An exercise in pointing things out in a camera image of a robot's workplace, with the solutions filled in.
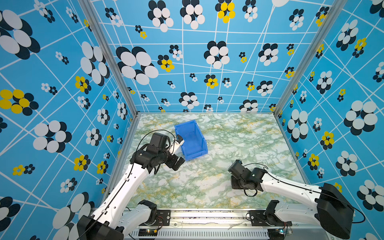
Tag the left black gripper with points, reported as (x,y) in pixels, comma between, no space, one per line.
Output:
(172,163)

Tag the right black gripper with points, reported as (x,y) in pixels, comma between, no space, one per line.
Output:
(233,184)

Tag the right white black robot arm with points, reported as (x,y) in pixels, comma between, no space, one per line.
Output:
(323,205)

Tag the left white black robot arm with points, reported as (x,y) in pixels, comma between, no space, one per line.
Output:
(108,221)

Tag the blue plastic bin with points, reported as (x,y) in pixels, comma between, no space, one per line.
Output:
(195,144)

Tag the right circuit board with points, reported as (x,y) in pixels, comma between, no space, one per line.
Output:
(277,234)

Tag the left green circuit board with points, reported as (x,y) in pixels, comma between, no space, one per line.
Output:
(147,233)

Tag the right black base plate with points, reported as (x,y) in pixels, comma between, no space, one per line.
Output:
(261,219)

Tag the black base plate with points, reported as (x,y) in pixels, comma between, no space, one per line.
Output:
(261,219)
(159,218)

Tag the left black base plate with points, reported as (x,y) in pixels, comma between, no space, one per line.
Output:
(159,218)

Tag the aluminium front rail frame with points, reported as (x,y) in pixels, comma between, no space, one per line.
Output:
(223,224)

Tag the left aluminium corner post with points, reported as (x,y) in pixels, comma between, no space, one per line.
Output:
(102,41)

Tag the aluminium corner post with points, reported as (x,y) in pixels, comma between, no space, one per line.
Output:
(323,31)
(102,41)

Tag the right aluminium corner post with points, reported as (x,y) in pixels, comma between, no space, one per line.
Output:
(323,31)

